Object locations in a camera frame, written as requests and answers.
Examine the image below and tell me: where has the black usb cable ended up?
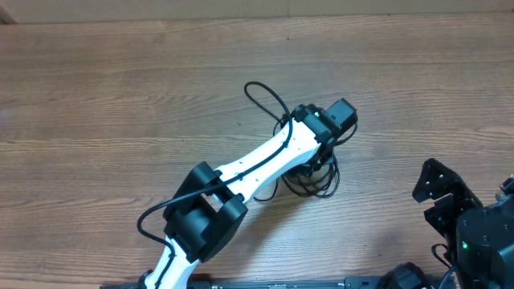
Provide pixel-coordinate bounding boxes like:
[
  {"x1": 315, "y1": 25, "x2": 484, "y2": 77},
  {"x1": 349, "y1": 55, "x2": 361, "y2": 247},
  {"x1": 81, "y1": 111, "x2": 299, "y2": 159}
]
[{"x1": 253, "y1": 120, "x2": 358, "y2": 203}]

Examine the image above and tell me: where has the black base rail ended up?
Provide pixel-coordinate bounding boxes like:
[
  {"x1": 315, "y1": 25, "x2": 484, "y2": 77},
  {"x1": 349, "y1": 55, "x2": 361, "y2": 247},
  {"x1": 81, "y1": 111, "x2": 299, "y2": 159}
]
[{"x1": 100, "y1": 275, "x2": 457, "y2": 289}]

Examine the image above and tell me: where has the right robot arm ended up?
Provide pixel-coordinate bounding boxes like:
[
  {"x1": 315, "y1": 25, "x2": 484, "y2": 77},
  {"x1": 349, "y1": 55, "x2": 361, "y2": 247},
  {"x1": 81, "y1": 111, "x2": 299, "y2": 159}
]
[{"x1": 412, "y1": 158, "x2": 513, "y2": 288}]

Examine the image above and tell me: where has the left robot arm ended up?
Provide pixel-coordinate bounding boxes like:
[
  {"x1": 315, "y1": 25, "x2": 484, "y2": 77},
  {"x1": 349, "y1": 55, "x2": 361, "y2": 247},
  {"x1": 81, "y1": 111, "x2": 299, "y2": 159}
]
[{"x1": 137, "y1": 99, "x2": 357, "y2": 288}]

